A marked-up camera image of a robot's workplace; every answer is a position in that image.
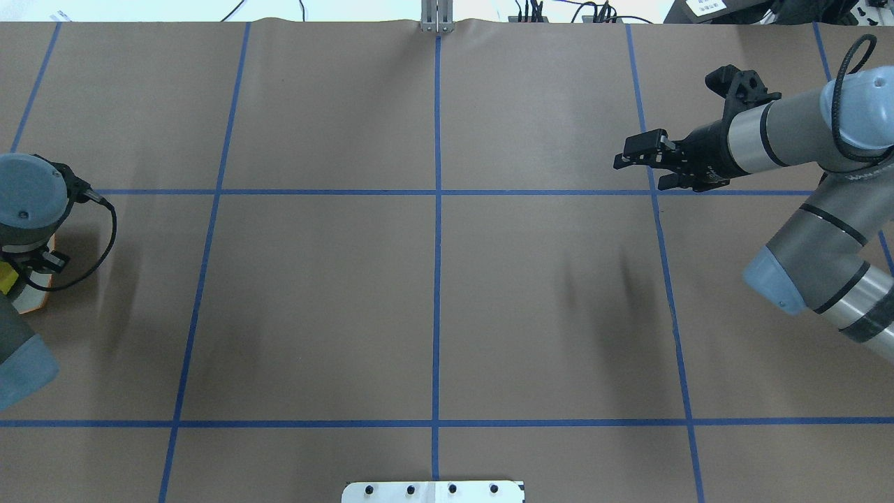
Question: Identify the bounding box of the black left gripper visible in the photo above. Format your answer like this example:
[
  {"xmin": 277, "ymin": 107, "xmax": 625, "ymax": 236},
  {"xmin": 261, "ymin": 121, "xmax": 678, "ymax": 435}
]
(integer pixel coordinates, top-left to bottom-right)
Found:
[{"xmin": 2, "ymin": 246, "xmax": 71, "ymax": 289}]

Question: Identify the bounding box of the yellow banana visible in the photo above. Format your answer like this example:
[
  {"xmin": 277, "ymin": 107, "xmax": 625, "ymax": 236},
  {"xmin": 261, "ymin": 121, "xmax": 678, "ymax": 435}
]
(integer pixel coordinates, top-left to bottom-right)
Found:
[{"xmin": 0, "ymin": 262, "xmax": 20, "ymax": 296}]

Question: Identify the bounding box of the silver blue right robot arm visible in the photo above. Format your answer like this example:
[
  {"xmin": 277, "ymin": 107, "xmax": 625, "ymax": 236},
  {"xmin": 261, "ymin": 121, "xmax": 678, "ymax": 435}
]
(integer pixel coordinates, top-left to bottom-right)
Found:
[{"xmin": 613, "ymin": 66, "xmax": 892, "ymax": 360}]

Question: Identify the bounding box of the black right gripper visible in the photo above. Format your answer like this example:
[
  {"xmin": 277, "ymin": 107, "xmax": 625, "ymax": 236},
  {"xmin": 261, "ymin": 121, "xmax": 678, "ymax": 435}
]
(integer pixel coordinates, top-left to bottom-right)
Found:
[{"xmin": 613, "ymin": 120, "xmax": 734, "ymax": 192}]

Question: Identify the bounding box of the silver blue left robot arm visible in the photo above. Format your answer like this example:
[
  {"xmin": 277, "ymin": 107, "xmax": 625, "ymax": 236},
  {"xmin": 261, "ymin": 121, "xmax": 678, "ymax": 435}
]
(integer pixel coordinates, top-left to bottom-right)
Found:
[{"xmin": 1, "ymin": 153, "xmax": 70, "ymax": 410}]

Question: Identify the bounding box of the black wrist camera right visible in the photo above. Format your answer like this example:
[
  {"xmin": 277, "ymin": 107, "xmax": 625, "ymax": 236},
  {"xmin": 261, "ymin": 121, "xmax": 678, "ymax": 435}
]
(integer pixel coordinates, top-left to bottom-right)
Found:
[{"xmin": 705, "ymin": 64, "xmax": 782, "ymax": 122}]

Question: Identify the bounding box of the aluminium frame post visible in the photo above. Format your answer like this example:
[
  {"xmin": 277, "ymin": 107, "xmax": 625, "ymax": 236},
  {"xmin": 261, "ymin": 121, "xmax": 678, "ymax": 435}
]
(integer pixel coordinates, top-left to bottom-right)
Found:
[{"xmin": 419, "ymin": 0, "xmax": 455, "ymax": 35}]

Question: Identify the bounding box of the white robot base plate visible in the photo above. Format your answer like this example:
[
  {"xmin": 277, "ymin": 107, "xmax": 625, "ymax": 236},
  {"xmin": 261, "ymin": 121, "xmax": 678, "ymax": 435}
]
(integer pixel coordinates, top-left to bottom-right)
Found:
[{"xmin": 341, "ymin": 480, "xmax": 527, "ymax": 502}]

